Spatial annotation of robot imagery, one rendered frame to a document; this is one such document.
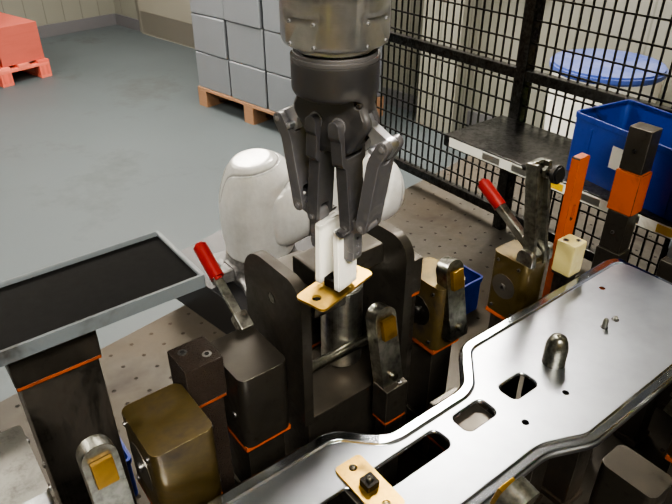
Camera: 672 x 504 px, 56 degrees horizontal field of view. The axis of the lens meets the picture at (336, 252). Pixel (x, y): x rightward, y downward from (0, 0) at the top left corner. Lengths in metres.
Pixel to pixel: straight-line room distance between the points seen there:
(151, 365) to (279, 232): 0.39
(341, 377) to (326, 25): 0.56
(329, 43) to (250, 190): 0.79
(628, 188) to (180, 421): 0.90
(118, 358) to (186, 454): 0.73
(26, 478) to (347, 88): 0.46
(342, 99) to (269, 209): 0.78
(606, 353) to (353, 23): 0.65
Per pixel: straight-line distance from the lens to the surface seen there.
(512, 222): 1.06
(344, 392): 0.90
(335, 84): 0.51
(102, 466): 0.70
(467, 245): 1.76
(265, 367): 0.78
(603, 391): 0.93
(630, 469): 0.86
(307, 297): 0.63
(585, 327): 1.03
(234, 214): 1.30
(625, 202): 1.29
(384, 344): 0.85
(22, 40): 6.07
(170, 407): 0.75
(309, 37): 0.50
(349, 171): 0.56
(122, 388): 1.36
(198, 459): 0.74
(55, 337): 0.76
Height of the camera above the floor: 1.60
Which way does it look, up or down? 32 degrees down
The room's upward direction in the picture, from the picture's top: straight up
